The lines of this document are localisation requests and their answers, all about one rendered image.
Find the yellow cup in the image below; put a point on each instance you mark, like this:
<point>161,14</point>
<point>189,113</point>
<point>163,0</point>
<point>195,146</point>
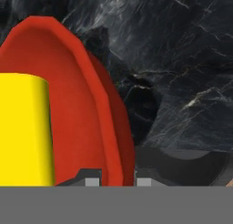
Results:
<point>24,130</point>

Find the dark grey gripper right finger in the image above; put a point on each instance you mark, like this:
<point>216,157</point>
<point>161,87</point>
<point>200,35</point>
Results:
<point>142,175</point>

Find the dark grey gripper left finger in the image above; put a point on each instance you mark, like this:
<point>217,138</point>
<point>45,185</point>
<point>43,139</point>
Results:
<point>89,175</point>

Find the dark grey round stool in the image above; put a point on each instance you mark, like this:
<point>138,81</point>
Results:
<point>194,170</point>

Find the red bowl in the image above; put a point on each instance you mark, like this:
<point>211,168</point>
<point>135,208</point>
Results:
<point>79,112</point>

